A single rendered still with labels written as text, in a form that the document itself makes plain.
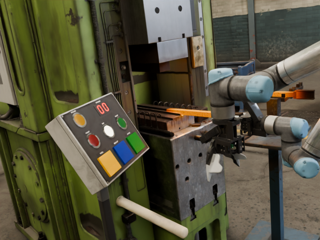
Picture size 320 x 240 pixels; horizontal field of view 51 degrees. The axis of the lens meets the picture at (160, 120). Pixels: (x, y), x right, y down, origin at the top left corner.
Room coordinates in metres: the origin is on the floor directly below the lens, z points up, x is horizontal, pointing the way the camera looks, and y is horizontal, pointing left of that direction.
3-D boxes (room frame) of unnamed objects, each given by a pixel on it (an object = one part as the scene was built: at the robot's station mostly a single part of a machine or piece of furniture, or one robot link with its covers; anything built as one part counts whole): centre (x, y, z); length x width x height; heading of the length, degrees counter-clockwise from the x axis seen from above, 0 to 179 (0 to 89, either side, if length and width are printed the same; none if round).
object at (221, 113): (1.03, -0.20, 1.15); 0.08 x 0.08 x 0.05
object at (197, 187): (1.85, 0.00, 0.69); 0.56 x 0.38 x 0.45; 41
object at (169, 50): (1.81, 0.03, 1.32); 0.42 x 0.20 x 0.10; 41
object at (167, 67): (1.85, 0.04, 1.24); 0.30 x 0.07 x 0.06; 41
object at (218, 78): (1.02, -0.20, 1.23); 0.09 x 0.08 x 0.11; 44
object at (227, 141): (1.02, -0.20, 1.07); 0.09 x 0.08 x 0.12; 36
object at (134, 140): (1.26, 0.11, 1.01); 0.07 x 0.05 x 0.07; 156
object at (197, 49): (1.95, -0.26, 1.27); 0.09 x 0.02 x 0.17; 131
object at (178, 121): (1.81, 0.03, 0.96); 0.42 x 0.20 x 0.09; 41
